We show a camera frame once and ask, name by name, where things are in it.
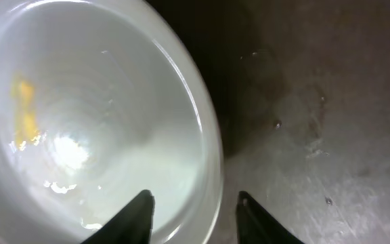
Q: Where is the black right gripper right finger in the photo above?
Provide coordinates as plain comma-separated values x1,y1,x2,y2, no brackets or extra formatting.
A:
236,191,303,244

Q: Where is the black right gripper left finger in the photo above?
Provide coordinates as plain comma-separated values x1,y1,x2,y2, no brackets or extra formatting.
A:
81,190,155,244

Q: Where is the light blue plate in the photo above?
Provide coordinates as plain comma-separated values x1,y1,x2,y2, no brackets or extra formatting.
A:
0,1,223,243

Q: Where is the brown serving tray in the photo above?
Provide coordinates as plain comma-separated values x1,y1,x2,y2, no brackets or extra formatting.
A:
152,0,390,243

